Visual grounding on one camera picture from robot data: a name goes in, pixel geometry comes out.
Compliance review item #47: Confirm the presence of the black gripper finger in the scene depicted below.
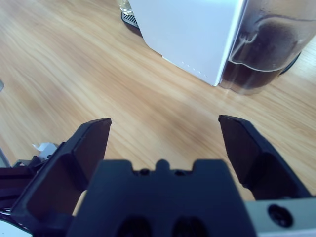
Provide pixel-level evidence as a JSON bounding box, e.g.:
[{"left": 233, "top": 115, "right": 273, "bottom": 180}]
[
  {"left": 9, "top": 118, "right": 112, "bottom": 237},
  {"left": 218, "top": 114, "right": 314, "bottom": 202}
]

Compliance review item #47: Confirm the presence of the clear drinking glass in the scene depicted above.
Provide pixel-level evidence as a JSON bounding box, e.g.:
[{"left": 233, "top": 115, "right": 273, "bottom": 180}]
[{"left": 118, "top": 0, "right": 134, "bottom": 15}]

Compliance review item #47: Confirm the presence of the white capsule coffee machine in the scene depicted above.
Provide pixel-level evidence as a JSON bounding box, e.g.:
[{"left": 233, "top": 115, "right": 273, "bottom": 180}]
[{"left": 128, "top": 0, "right": 249, "bottom": 87}]

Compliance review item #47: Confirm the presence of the white tape piece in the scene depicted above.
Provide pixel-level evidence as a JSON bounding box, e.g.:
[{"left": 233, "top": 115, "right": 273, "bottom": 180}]
[{"left": 32, "top": 142, "right": 51, "bottom": 153}]

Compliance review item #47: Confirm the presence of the black drip tray silver grate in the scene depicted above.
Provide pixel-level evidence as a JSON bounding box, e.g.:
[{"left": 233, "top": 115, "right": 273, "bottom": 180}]
[{"left": 120, "top": 11, "right": 144, "bottom": 38}]

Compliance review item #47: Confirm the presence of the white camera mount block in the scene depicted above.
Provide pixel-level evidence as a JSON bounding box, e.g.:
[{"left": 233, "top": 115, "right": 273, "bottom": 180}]
[{"left": 12, "top": 142, "right": 60, "bottom": 168}]

